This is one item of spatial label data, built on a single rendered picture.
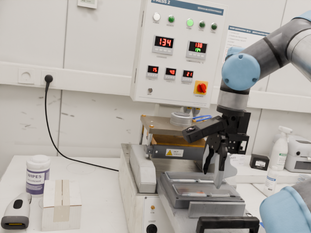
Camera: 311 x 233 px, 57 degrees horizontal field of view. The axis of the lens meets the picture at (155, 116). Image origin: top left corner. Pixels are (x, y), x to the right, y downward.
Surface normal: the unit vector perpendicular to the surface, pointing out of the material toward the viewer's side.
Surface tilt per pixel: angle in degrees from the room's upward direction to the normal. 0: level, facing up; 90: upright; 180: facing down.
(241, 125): 90
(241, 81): 90
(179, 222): 0
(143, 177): 40
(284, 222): 54
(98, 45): 90
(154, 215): 65
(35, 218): 0
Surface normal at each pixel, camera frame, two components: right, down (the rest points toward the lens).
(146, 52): 0.21, 0.25
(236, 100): -0.05, 0.21
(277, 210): -0.61, -0.74
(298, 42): -0.87, -0.40
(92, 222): 0.14, -0.97
